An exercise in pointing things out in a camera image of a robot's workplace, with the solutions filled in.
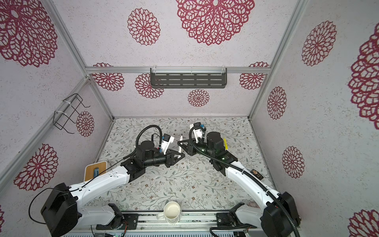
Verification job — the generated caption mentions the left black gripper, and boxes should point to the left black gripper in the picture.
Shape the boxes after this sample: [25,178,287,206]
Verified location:
[144,149,185,168]

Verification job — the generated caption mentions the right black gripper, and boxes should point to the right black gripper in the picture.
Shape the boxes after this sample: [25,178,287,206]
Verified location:
[179,139,216,161]

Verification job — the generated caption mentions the yellow highlighter pen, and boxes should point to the yellow highlighter pen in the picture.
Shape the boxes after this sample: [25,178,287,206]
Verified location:
[223,138,228,151]

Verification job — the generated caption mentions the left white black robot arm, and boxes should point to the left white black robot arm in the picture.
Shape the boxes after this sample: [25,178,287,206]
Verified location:
[41,141,185,237]

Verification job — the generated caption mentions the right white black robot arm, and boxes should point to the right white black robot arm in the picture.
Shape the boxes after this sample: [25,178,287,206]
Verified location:
[178,132,301,237]

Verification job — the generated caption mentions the white ceramic mug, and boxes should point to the white ceramic mug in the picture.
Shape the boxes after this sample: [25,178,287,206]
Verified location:
[157,201,181,224]

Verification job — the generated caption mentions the small dark brown object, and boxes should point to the small dark brown object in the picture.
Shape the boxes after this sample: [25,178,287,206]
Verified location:
[251,169,264,180]

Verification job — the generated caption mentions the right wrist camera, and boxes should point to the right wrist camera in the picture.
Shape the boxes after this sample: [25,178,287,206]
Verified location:
[190,122,206,143]

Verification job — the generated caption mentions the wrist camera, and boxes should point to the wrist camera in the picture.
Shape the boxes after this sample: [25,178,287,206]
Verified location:
[190,122,206,143]
[160,133,175,155]

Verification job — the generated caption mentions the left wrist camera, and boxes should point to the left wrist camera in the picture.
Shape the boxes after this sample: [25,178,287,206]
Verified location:
[160,133,175,155]

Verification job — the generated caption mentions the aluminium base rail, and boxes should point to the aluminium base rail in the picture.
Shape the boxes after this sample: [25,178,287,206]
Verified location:
[63,211,301,237]

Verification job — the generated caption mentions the dark grey wall shelf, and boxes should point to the dark grey wall shelf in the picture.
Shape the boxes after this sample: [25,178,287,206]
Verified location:
[150,68,228,89]

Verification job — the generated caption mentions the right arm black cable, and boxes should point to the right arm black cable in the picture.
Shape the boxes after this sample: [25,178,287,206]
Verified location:
[189,125,301,237]

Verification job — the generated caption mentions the black wire wall rack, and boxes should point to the black wire wall rack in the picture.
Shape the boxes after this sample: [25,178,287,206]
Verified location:
[52,93,90,134]

